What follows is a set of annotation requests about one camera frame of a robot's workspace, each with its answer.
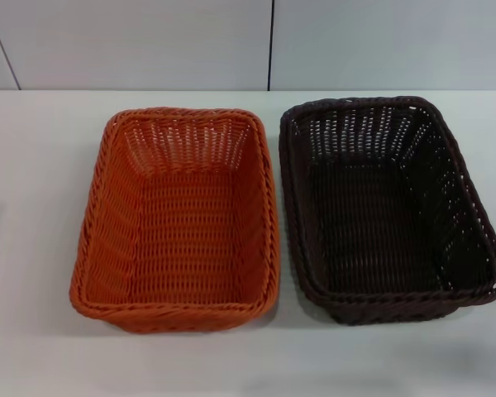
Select dark brown woven basket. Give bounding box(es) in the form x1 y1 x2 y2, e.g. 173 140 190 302
279 95 496 328

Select orange woven basket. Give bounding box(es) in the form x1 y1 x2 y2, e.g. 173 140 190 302
68 106 277 332

